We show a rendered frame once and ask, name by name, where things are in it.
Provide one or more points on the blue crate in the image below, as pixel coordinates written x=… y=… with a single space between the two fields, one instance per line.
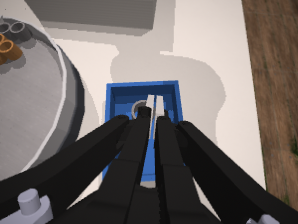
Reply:
x=120 y=98

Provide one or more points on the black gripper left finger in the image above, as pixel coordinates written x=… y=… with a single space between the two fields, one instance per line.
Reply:
x=39 y=194

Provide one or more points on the grey round table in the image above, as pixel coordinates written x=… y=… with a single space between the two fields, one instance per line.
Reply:
x=42 y=102

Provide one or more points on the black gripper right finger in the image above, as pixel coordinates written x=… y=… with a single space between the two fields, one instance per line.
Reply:
x=233 y=194

